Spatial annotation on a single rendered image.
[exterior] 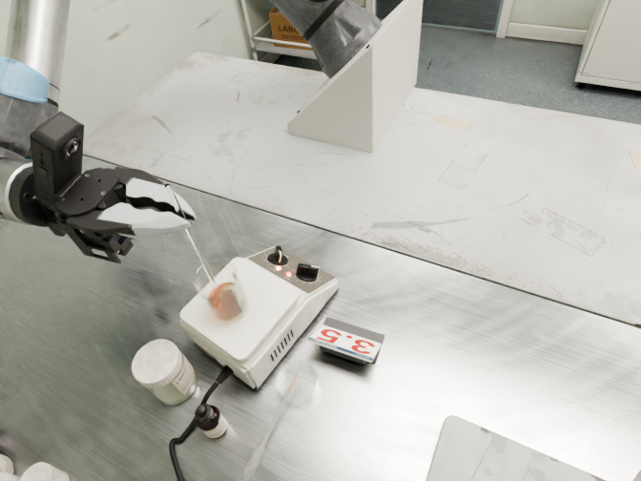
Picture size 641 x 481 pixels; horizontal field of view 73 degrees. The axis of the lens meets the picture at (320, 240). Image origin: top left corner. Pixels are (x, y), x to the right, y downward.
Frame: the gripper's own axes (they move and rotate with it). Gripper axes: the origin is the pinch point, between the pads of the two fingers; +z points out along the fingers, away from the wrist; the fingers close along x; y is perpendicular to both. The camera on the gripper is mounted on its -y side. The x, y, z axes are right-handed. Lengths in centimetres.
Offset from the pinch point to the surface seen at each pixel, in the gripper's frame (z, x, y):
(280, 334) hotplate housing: 8.7, 1.4, 19.2
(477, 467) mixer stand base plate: 34.9, 8.4, 24.2
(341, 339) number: 15.8, -2.2, 23.4
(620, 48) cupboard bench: 95, -227, 87
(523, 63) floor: 55, -257, 115
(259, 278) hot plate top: 3.5, -4.8, 17.0
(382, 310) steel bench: 19.8, -9.2, 25.5
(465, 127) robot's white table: 27, -57, 25
